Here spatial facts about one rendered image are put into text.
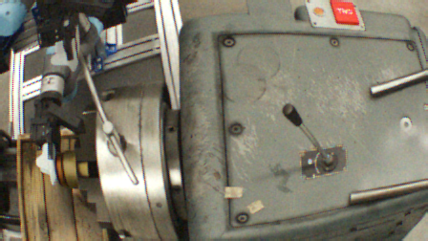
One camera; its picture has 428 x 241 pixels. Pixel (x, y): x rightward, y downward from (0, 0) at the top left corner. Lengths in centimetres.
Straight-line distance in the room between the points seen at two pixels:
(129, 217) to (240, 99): 28
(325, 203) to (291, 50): 30
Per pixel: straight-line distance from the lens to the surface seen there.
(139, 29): 253
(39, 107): 141
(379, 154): 114
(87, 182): 131
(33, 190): 160
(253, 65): 119
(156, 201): 117
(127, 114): 120
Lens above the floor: 229
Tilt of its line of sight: 64 degrees down
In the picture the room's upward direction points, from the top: 10 degrees counter-clockwise
